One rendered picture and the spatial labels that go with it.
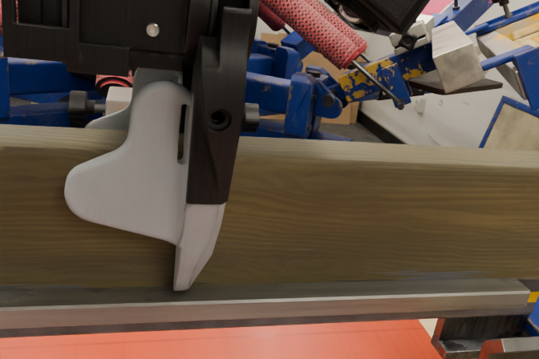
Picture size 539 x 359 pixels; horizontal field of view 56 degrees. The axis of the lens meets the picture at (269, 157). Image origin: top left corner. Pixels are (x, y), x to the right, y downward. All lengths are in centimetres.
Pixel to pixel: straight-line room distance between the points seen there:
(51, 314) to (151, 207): 6
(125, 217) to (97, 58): 6
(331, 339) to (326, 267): 17
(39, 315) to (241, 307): 8
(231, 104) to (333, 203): 9
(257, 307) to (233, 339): 17
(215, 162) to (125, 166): 4
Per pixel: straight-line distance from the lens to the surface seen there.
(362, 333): 43
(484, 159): 27
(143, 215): 20
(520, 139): 299
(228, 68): 17
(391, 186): 24
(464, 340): 41
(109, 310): 23
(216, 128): 18
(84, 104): 55
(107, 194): 20
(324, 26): 89
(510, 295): 30
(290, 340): 41
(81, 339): 40
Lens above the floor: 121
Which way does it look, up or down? 20 degrees down
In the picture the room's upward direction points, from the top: 8 degrees clockwise
